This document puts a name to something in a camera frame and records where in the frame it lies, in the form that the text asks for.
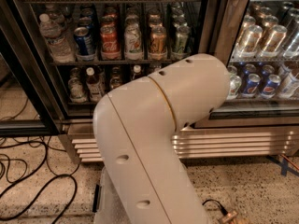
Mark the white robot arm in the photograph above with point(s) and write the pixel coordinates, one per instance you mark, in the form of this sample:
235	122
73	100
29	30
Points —
133	126

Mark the dark drink bottle white cap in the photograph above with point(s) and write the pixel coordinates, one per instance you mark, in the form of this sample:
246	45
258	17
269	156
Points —
136	72

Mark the amber glass bottle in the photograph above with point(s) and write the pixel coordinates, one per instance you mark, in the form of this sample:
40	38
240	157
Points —
115	82

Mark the brown tea bottle white cap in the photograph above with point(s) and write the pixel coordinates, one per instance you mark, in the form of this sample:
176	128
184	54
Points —
95	84

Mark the clear glass jar bottle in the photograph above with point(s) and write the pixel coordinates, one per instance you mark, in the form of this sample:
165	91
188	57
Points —
77	92

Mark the white green can right fridge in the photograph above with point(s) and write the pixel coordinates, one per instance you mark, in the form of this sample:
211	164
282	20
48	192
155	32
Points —
235	84

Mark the blue pepsi can right fridge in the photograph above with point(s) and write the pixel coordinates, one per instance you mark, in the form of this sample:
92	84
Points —
251	85

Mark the stainless steel fridge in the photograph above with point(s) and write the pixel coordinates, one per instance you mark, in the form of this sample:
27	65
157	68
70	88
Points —
76	133

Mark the large clear water bottle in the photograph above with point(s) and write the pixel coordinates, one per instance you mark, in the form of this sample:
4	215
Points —
57	42

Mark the silver gold can right fridge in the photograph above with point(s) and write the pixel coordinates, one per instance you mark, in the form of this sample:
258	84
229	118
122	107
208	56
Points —
248	42

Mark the open glass fridge door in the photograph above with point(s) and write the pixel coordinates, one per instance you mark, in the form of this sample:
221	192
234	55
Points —
27	105

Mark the closed glass fridge door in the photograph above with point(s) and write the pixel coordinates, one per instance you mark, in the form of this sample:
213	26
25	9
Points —
219	23

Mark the orange brown soda can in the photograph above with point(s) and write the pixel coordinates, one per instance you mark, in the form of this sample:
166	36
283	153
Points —
157	43

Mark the white green soda can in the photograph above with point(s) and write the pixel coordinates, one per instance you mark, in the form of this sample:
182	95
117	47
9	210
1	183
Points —
133	47

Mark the red coca cola can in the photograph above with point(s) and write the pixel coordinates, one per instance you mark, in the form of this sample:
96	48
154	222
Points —
110	46

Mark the blue pepsi can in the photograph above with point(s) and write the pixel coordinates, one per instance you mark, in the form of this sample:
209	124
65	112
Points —
270	86
84	42

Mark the clear plastic storage bin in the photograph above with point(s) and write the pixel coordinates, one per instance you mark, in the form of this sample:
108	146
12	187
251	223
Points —
109	209

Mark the copper metal fitting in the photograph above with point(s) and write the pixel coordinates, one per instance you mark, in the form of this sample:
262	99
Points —
232	218

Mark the blue tape on floor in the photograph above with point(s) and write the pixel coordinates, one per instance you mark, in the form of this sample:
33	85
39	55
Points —
285	166

